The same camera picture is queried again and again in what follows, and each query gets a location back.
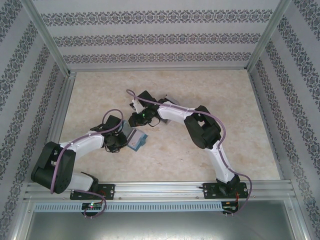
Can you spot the blue leather card holder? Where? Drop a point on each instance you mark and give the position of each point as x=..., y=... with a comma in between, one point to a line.
x=125, y=128

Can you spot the white card with small print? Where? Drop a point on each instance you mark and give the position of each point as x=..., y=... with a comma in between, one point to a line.
x=135, y=137

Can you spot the clear plastic card box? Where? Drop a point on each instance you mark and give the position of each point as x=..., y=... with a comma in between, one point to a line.
x=175, y=101

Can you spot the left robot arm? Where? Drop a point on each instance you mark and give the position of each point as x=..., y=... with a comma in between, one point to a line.
x=45, y=172

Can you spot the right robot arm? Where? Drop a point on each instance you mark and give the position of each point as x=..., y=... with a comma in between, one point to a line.
x=172, y=115

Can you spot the grey metal sheet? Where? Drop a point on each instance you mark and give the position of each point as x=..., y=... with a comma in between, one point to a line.
x=160, y=227

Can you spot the aluminium frame beam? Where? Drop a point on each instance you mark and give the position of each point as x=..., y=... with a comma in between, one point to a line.
x=157, y=68

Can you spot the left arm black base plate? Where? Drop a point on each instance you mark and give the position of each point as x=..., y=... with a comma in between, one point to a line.
x=108, y=191

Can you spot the aluminium mounting rail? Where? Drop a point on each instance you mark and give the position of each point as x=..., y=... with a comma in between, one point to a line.
x=160, y=190

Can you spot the aluminium side rail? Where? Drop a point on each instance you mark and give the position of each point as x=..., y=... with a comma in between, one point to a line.
x=63, y=100
x=260, y=100

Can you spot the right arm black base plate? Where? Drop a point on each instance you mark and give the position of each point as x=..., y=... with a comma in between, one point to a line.
x=210, y=191

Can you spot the aluminium frame post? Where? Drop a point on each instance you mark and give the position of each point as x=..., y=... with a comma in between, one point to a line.
x=265, y=40
x=49, y=40

